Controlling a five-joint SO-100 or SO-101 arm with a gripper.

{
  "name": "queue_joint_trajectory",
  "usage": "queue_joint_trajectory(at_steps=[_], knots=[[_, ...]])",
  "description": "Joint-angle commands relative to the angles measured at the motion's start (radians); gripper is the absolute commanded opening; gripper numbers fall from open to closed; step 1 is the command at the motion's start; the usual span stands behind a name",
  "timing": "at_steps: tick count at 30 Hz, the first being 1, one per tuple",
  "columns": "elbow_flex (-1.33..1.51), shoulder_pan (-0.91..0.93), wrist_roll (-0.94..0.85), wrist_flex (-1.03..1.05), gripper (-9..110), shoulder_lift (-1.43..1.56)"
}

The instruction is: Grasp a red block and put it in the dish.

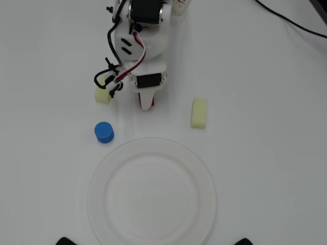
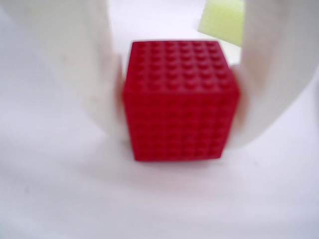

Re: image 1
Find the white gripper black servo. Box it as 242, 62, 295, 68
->
124, 60, 169, 111

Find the red cube block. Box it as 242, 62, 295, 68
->
137, 92, 156, 108

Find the pale yellow foam block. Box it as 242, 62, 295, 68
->
190, 98, 208, 129
94, 73, 112, 104

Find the blue cylinder block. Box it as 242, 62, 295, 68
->
94, 121, 115, 144

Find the white paper plate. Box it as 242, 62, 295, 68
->
86, 137, 218, 245

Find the black stand foot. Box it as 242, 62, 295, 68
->
55, 237, 77, 245
233, 237, 255, 245

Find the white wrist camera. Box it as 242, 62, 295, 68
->
103, 71, 125, 99

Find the red white black servo wire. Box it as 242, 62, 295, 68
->
113, 24, 147, 85

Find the black camera cable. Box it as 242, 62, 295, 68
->
93, 15, 126, 90

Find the black cable on table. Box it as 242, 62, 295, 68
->
254, 0, 327, 39

